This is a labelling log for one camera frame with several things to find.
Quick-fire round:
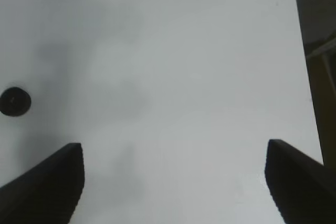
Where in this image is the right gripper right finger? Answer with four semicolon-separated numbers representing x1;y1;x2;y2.
265;140;335;223

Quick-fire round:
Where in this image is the small black teacup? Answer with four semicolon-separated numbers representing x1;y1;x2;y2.
1;87;32;117

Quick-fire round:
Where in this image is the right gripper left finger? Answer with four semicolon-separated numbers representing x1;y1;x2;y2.
1;143;85;224

